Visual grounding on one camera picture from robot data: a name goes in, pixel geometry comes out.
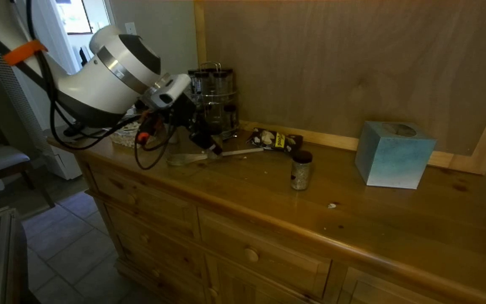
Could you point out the light grey wrist camera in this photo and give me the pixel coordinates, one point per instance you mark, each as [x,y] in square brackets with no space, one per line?
[167,94]

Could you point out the wooden spoon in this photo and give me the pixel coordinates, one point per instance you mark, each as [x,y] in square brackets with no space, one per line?
[184,159]

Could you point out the white box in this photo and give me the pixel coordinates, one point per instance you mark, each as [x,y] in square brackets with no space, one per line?
[66,165]

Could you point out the dark-capped spice jar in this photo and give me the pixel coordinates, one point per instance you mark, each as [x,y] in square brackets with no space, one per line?
[301,174]

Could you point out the wooden dresser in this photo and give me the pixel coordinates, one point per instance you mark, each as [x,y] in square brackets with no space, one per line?
[265,263]

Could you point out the silver spice jar stand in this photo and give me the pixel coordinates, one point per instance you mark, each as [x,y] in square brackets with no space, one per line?
[215,132]

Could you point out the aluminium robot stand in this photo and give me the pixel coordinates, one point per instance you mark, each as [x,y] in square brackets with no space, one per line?
[0,263]

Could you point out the lying spice jar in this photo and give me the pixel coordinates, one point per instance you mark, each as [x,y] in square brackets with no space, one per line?
[277,140]

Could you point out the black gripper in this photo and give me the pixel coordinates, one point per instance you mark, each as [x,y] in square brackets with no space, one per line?
[194,115]

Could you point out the blue tissue box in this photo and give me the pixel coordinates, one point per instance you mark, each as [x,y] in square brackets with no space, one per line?
[392,160]

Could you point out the small white crumb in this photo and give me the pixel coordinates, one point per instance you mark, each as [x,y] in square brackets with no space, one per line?
[331,204]

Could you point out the bright window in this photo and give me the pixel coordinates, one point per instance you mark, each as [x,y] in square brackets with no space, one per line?
[76,17]

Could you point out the wooden drawer knob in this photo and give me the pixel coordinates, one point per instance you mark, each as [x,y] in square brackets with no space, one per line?
[252,255]

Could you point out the bag of white pieces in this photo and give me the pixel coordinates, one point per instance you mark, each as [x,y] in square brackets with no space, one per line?
[125,137]

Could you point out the plywood board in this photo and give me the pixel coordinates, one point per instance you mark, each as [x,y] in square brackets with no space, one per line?
[338,61]

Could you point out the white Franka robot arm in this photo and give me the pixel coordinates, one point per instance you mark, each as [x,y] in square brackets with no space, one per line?
[108,77]

